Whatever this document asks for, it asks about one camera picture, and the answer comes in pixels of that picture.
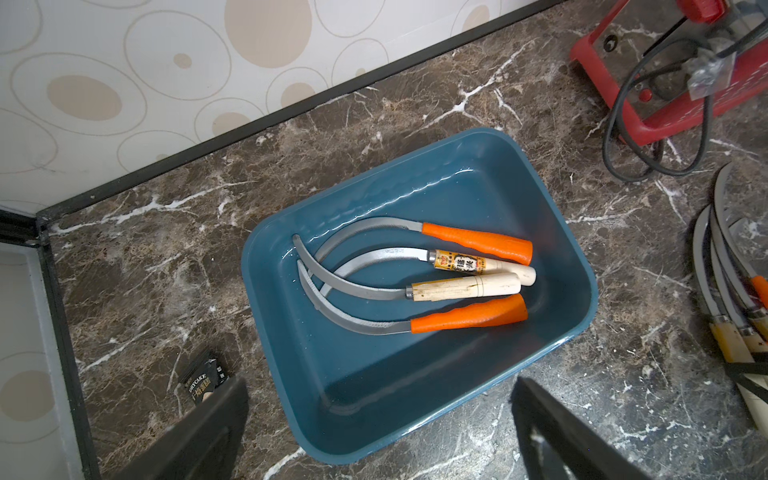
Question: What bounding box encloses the black toaster power cable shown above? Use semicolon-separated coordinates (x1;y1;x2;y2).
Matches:
602;17;768;184

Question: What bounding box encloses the wooden handled labelled sickle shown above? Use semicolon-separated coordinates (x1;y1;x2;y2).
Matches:
333;247;537;286

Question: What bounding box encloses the red polka dot toaster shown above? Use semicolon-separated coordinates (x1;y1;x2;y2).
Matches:
570;0;767;146

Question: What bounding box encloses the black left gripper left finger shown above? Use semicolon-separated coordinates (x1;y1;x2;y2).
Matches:
114;377;249;479

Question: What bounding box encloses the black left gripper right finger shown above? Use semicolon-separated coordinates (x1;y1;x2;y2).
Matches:
511;377;648;479

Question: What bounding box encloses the orange handled sickle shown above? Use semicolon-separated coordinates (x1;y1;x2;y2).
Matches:
315;216;534;266
713;163;767;308
297;260;529;336

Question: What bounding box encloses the teal plastic storage box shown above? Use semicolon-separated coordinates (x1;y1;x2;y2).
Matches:
241;128;598;464

